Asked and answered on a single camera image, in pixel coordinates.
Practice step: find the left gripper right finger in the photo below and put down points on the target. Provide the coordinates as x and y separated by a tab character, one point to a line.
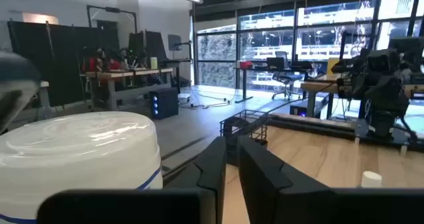
298	207

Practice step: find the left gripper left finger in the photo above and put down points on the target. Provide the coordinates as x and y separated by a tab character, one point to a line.
132	207

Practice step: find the blue mouthwash bottle white cap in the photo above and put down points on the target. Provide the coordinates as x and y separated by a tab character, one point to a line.
371	179

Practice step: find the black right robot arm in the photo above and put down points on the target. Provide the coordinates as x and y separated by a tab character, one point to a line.
387	98

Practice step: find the grey monitor on arm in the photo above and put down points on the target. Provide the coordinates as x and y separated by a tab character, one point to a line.
174	42

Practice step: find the yellow panel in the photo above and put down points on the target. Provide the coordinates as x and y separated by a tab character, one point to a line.
333	66

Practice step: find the wooden table black legs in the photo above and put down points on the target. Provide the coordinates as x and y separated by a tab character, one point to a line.
318	85

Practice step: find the black computer purple light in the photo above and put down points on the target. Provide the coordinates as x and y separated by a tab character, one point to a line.
304	109

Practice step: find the black office chair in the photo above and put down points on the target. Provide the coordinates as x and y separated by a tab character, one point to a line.
286	76

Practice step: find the yellow disinfecting wipes canister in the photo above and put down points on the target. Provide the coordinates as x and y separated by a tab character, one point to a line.
76	151

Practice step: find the red box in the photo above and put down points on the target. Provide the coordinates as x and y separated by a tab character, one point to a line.
245	65

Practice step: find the black standing desk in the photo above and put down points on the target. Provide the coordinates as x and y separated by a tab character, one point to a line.
244	85

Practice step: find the black computer tower blue lights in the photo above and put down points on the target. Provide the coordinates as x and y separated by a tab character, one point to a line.
164	103

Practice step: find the wooden workbench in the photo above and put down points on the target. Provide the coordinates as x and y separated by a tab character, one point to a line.
132	73

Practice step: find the person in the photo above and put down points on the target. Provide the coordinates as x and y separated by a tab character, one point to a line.
114	65

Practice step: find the light green cup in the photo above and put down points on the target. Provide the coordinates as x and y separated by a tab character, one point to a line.
154	63

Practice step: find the dark desk monitors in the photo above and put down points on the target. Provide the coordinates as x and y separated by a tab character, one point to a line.
149	46

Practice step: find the black partition panel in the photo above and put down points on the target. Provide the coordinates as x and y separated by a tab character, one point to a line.
49	61

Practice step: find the black aluminium table frame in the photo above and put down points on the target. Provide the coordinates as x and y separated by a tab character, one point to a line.
314	124

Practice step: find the black metal frame stand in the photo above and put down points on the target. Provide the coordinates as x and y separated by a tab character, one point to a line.
112	9

